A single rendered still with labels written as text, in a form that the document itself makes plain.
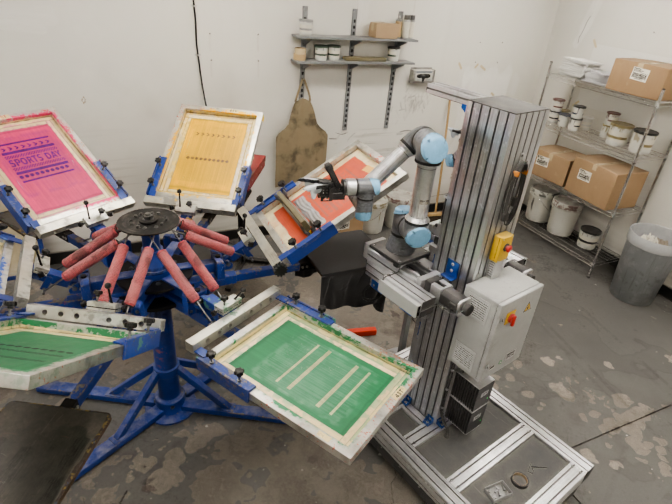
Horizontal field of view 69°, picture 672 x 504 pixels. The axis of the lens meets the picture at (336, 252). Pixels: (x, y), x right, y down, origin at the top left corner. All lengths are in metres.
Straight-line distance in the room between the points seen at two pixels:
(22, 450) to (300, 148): 3.60
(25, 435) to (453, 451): 2.06
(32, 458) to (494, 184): 2.03
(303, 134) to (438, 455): 3.14
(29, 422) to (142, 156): 2.89
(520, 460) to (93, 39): 4.06
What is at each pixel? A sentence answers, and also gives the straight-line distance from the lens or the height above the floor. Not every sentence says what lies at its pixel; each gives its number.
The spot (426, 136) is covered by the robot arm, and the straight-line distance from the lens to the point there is 2.15.
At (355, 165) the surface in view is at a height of 1.46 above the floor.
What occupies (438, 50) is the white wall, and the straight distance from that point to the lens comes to 5.44.
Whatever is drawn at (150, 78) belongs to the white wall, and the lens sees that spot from 4.46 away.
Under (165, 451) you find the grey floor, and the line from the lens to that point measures 3.19.
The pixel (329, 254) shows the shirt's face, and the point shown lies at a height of 0.95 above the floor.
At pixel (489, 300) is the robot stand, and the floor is 1.22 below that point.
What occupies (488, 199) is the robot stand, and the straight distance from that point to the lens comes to 2.27.
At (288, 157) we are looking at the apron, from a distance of 4.85.
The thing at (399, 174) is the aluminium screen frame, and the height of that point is 1.54.
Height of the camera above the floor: 2.47
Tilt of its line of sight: 30 degrees down
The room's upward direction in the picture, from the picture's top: 5 degrees clockwise
